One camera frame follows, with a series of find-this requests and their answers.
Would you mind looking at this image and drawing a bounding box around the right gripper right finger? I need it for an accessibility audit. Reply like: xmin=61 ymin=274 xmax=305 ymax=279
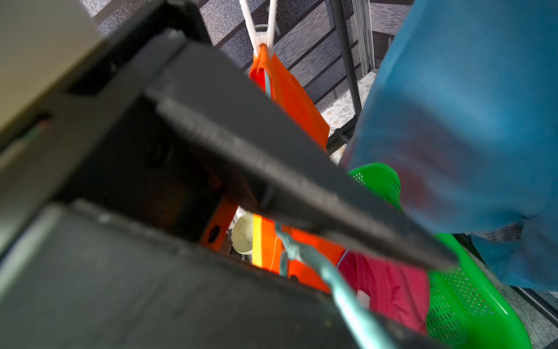
xmin=145 ymin=42 xmax=458 ymax=270

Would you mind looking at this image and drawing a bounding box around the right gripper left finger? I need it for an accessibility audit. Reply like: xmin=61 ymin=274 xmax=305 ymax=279
xmin=0 ymin=200 xmax=441 ymax=349

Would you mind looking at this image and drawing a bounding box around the orange garment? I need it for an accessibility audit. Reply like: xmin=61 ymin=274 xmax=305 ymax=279
xmin=200 ymin=43 xmax=350 ymax=293

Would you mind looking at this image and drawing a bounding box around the white clothespin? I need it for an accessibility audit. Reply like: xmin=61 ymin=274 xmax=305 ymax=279
xmin=239 ymin=0 xmax=278 ymax=57

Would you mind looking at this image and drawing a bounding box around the pink garment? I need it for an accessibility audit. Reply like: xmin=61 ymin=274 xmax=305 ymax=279
xmin=337 ymin=252 xmax=430 ymax=334

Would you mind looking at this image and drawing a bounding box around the blue t-shirt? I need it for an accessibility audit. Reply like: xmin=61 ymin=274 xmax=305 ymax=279
xmin=341 ymin=1 xmax=557 ymax=292

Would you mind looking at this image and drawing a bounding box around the black clothes rack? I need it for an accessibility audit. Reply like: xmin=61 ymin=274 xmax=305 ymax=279
xmin=326 ymin=0 xmax=362 ymax=155

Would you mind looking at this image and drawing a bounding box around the green ceramic bowl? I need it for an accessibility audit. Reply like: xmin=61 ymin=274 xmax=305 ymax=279
xmin=231 ymin=213 xmax=254 ymax=255

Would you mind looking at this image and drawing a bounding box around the green plastic laundry basket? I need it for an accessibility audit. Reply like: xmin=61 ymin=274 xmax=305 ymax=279
xmin=347 ymin=162 xmax=533 ymax=349

